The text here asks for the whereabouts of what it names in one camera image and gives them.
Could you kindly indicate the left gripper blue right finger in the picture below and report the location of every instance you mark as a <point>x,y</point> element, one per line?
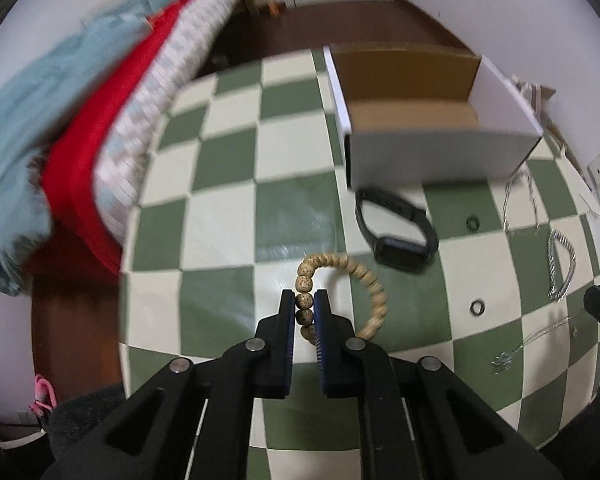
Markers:
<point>331,331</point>

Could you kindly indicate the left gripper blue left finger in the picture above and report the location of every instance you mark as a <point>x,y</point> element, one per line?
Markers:
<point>282,346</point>

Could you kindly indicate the black ring silver inside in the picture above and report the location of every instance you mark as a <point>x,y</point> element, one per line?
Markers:
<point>477,307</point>

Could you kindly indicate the black smart watch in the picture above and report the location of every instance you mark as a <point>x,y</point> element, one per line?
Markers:
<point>409,242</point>

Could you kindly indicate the green white checkered tablecloth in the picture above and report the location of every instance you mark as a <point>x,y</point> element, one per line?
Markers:
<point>246,178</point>

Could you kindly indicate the white patterned cloth bag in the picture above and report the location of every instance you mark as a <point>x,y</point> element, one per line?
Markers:
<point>537,95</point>

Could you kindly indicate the red bed sheet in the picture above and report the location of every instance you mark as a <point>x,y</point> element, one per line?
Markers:
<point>80,248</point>

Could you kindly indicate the grey white checkered quilt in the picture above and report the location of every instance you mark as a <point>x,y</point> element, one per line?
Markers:
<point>121,162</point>

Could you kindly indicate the pink object on floor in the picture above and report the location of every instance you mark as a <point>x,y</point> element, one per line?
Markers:
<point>44,397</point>

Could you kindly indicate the white cardboard box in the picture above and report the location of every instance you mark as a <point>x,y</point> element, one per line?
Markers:
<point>408,114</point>

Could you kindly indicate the orange bottle on floor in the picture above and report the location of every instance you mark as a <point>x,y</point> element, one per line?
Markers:
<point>273,8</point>

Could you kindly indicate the light blue blanket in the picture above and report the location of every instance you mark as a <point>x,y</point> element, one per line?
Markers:
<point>35,104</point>

